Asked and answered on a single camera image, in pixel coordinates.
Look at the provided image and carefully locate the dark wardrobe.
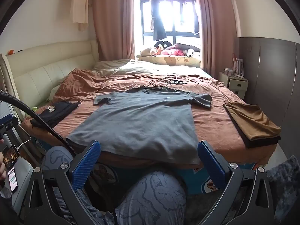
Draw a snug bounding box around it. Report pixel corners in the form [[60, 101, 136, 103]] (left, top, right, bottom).
[[235, 37, 300, 150]]

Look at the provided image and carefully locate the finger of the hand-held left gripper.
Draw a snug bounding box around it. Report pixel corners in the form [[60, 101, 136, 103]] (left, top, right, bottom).
[[0, 114, 19, 135]]

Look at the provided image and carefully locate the cream hanging garment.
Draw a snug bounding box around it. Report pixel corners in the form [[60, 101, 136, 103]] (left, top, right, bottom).
[[70, 0, 89, 31]]

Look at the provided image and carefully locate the cream padded headboard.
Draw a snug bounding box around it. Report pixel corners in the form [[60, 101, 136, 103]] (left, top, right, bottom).
[[0, 40, 99, 122]]

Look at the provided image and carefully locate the bear print pillow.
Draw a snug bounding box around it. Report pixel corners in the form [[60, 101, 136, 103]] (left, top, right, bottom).
[[137, 55, 201, 68]]

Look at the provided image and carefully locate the white cable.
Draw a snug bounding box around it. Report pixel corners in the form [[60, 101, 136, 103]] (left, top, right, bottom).
[[16, 135, 31, 150]]

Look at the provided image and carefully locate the dark hanging garment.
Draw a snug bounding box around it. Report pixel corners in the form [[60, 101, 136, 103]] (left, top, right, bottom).
[[150, 0, 167, 41]]

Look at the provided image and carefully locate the grey t-shirt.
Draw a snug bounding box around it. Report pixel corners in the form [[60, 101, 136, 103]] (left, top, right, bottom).
[[66, 86, 212, 166]]

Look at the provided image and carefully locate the dark brown cushion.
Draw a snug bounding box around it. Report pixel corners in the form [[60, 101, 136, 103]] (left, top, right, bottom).
[[175, 43, 201, 52]]

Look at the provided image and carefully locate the grey fluffy rug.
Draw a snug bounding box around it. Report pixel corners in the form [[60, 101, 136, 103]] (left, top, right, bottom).
[[265, 156, 300, 216]]

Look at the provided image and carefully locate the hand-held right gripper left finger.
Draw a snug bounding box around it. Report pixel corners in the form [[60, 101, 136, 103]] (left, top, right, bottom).
[[14, 140, 102, 225]]

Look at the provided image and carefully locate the white nightstand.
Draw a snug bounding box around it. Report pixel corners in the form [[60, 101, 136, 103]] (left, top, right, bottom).
[[219, 71, 249, 96]]

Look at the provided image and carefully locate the blue cartoon bed sheet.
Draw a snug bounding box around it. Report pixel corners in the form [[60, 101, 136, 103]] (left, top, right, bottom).
[[33, 138, 256, 195]]

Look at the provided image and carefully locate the black and white plush toy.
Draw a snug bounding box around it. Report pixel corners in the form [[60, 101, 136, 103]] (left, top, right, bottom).
[[153, 40, 173, 50]]

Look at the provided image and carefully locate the beige plush toy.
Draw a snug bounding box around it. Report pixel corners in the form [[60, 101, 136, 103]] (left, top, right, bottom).
[[140, 47, 158, 57]]

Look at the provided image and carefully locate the black smartphone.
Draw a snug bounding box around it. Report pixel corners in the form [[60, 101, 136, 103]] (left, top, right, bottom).
[[7, 167, 19, 193], [3, 145, 20, 169]]

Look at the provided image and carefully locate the window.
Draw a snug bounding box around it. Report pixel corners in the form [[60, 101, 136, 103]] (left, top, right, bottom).
[[140, 0, 201, 45]]

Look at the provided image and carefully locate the person's right leg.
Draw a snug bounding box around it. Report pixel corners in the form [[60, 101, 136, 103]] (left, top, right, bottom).
[[114, 171, 188, 225]]

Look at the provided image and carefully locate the person's left hand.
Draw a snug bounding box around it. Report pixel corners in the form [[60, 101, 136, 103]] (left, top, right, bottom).
[[0, 150, 7, 181]]

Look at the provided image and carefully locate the striped bag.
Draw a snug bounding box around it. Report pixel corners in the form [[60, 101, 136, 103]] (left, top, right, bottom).
[[232, 53, 244, 75]]

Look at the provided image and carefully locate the pale pillow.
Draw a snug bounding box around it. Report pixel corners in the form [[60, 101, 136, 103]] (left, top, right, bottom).
[[46, 84, 64, 102]]

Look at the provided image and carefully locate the thick black braided cable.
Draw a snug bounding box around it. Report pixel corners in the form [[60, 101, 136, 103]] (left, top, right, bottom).
[[0, 91, 79, 156]]

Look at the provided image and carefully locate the beige bed sheet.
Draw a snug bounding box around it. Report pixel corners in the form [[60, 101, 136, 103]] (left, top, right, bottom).
[[91, 59, 211, 78]]

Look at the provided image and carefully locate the thin black cable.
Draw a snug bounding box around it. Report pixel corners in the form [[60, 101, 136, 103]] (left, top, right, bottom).
[[148, 77, 173, 87]]

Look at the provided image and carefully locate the plain black folded garment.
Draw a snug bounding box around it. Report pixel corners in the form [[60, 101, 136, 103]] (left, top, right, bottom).
[[224, 106, 282, 149]]

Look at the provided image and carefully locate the brown blanket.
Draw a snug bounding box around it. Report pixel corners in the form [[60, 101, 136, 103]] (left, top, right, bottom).
[[22, 68, 277, 169]]

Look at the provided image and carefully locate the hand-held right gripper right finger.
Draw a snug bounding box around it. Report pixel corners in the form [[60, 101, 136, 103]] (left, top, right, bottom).
[[197, 141, 285, 225]]

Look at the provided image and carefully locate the pink curtain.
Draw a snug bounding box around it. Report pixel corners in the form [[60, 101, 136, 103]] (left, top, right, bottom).
[[192, 0, 242, 79], [92, 0, 136, 62]]

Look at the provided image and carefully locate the pink plush toy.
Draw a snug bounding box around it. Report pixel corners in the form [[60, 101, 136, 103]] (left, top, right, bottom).
[[164, 44, 186, 57]]

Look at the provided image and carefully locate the black folded printed garment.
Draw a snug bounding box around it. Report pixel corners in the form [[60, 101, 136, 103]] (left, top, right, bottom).
[[30, 101, 81, 129]]

